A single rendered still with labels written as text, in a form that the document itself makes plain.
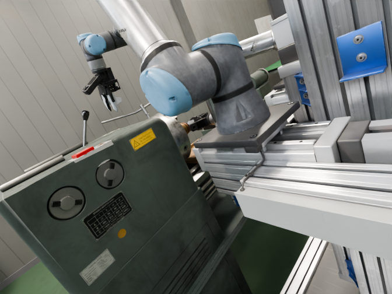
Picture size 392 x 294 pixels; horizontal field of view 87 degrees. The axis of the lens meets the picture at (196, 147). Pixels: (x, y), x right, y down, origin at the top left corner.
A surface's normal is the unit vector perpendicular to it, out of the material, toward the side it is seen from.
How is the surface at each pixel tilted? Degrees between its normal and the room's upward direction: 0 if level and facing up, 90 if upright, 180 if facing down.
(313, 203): 0
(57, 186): 90
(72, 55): 90
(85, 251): 90
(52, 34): 90
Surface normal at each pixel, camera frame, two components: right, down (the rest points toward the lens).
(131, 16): -0.04, -0.11
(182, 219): 0.69, -0.07
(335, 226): -0.68, 0.50
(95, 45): 0.58, 0.26
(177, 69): 0.22, -0.35
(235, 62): 0.50, 0.06
